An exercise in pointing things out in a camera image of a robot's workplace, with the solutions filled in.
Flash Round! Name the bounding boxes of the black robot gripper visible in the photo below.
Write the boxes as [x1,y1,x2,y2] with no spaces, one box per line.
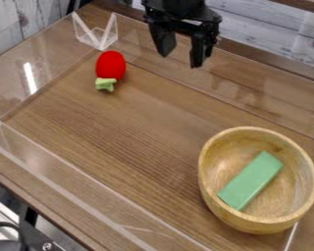
[142,0,222,68]

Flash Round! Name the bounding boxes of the clear acrylic table fence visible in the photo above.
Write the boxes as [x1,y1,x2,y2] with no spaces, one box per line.
[0,16,314,251]

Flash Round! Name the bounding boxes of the red plush strawberry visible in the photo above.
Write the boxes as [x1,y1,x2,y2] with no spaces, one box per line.
[95,51,127,92]

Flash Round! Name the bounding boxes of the wooden bowl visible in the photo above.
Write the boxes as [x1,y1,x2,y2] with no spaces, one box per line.
[198,126,314,234]

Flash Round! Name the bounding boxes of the green rectangular block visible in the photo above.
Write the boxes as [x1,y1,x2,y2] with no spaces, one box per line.
[218,151,284,211]

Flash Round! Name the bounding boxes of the clear acrylic corner bracket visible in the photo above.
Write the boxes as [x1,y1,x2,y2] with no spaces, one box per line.
[72,12,118,51]

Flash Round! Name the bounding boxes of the black table leg bracket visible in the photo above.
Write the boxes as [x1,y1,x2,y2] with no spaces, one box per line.
[20,204,67,251]

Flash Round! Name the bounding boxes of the black cable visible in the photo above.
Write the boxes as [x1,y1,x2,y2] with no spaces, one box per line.
[0,221,31,251]

